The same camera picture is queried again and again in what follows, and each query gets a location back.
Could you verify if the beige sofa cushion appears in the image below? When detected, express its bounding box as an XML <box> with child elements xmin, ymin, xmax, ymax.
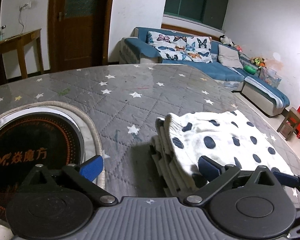
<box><xmin>218</xmin><ymin>44</ymin><xmax>243</xmax><ymax>69</ymax></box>

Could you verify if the small wooden stool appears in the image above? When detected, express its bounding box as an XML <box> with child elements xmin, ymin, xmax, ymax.
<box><xmin>277</xmin><ymin>107</ymin><xmax>300</xmax><ymax>141</ymax></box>

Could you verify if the brown wooden door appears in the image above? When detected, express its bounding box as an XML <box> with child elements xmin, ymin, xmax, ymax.
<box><xmin>47</xmin><ymin>0</ymin><xmax>113</xmax><ymax>72</ymax></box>

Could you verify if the white navy polka dot garment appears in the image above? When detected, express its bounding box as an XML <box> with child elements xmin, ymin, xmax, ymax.
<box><xmin>150</xmin><ymin>110</ymin><xmax>293</xmax><ymax>197</ymax></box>

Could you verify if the dark green window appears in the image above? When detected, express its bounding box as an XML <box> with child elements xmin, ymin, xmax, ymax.
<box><xmin>164</xmin><ymin>0</ymin><xmax>229</xmax><ymax>30</ymax></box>

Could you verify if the blue sectional sofa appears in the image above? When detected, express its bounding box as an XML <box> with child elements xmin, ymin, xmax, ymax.
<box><xmin>119</xmin><ymin>27</ymin><xmax>290</xmax><ymax>117</ymax></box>

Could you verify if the panda plush toy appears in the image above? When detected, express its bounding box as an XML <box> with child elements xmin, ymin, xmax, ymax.
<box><xmin>219</xmin><ymin>35</ymin><xmax>234</xmax><ymax>47</ymax></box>

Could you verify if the butterfly print blanket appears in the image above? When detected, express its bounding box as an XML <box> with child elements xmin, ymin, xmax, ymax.
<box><xmin>147</xmin><ymin>31</ymin><xmax>212</xmax><ymax>63</ymax></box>

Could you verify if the brown wooden side table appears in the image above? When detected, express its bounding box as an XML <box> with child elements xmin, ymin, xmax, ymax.
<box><xmin>0</xmin><ymin>29</ymin><xmax>44</xmax><ymax>79</ymax></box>

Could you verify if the green toy on sofa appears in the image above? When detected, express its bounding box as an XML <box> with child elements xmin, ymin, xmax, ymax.
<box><xmin>243</xmin><ymin>64</ymin><xmax>257</xmax><ymax>75</ymax></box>

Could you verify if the white wall power outlet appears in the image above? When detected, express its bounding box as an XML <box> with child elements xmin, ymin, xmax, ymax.
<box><xmin>19</xmin><ymin>1</ymin><xmax>32</xmax><ymax>11</ymax></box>

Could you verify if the round black induction cooktop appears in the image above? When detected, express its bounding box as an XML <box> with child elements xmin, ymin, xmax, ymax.
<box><xmin>0</xmin><ymin>106</ymin><xmax>84</xmax><ymax>220</ymax></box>

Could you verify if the grey star quilted table cover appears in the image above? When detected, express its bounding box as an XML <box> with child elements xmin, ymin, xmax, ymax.
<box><xmin>0</xmin><ymin>64</ymin><xmax>300</xmax><ymax>196</ymax></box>

